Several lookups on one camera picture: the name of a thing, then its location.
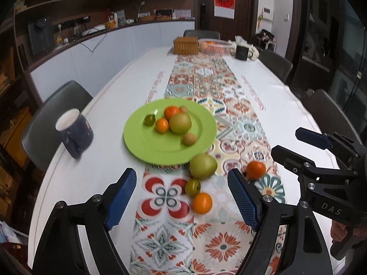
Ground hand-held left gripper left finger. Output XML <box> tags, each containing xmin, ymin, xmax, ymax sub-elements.
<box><xmin>32</xmin><ymin>168</ymin><xmax>137</xmax><ymax>275</ymax></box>

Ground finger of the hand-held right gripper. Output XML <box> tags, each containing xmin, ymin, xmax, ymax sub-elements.
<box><xmin>271</xmin><ymin>145</ymin><xmax>359</xmax><ymax>179</ymax></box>
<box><xmin>296</xmin><ymin>127</ymin><xmax>359</xmax><ymax>161</ymax></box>

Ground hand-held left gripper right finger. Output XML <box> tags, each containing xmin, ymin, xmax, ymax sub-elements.
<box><xmin>227</xmin><ymin>168</ymin><xmax>333</xmax><ymax>275</ymax></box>

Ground orange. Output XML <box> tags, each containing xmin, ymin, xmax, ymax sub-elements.
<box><xmin>156</xmin><ymin>118</ymin><xmax>170</xmax><ymax>133</ymax></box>
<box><xmin>192</xmin><ymin>192</ymin><xmax>213</xmax><ymax>214</ymax></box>
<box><xmin>164</xmin><ymin>106</ymin><xmax>181</xmax><ymax>120</ymax></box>
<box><xmin>246</xmin><ymin>161</ymin><xmax>267</xmax><ymax>180</ymax></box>

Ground large green pear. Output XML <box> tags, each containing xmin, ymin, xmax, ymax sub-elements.
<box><xmin>189</xmin><ymin>154</ymin><xmax>218</xmax><ymax>180</ymax></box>

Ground green plate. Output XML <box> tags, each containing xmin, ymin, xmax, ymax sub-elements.
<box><xmin>123</xmin><ymin>98</ymin><xmax>217</xmax><ymax>165</ymax></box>

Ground yellow-green pear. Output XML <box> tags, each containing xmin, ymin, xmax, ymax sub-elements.
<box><xmin>169</xmin><ymin>113</ymin><xmax>192</xmax><ymax>134</ymax></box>

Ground person's right hand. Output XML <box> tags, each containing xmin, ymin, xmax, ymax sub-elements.
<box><xmin>330</xmin><ymin>221</ymin><xmax>367</xmax><ymax>247</ymax></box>

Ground grey chair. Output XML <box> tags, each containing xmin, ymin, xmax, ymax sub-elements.
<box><xmin>21</xmin><ymin>81</ymin><xmax>94</xmax><ymax>172</ymax></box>
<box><xmin>183</xmin><ymin>30</ymin><xmax>221</xmax><ymax>40</ymax></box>
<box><xmin>304</xmin><ymin>89</ymin><xmax>362</xmax><ymax>146</ymax></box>
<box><xmin>258</xmin><ymin>49</ymin><xmax>293</xmax><ymax>82</ymax></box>

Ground dark blue mug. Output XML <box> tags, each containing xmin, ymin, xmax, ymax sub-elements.
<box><xmin>55</xmin><ymin>108</ymin><xmax>95</xmax><ymax>159</ymax></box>

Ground glass sliding door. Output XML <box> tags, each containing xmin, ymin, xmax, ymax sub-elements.
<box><xmin>292</xmin><ymin>0</ymin><xmax>367</xmax><ymax>138</ymax></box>

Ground white crumpled cloth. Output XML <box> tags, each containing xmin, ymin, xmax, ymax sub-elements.
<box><xmin>247</xmin><ymin>44</ymin><xmax>260</xmax><ymax>61</ymax></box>

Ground black mug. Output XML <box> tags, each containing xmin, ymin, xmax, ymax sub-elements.
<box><xmin>235</xmin><ymin>46</ymin><xmax>253</xmax><ymax>61</ymax></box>

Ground dark pile of bags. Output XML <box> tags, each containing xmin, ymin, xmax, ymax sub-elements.
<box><xmin>256</xmin><ymin>29</ymin><xmax>276</xmax><ymax>46</ymax></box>

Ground patterned table runner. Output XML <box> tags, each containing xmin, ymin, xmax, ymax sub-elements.
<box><xmin>129</xmin><ymin>54</ymin><xmax>287</xmax><ymax>275</ymax></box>

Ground dark glass display cabinet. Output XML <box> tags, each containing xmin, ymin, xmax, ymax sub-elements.
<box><xmin>0</xmin><ymin>14</ymin><xmax>38</xmax><ymax>235</ymax></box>

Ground dark wooden door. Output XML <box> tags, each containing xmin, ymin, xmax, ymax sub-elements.
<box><xmin>193</xmin><ymin>0</ymin><xmax>257</xmax><ymax>39</ymax></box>

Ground white lower cabinets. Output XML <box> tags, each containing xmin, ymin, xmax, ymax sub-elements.
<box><xmin>30</xmin><ymin>19</ymin><xmax>195</xmax><ymax>104</ymax></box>

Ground wicker box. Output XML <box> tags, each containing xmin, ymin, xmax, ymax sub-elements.
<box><xmin>173</xmin><ymin>37</ymin><xmax>199</xmax><ymax>55</ymax></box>

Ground red and white wall calendar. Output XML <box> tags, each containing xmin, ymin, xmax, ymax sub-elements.
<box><xmin>214</xmin><ymin>0</ymin><xmax>236</xmax><ymax>20</ymax></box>

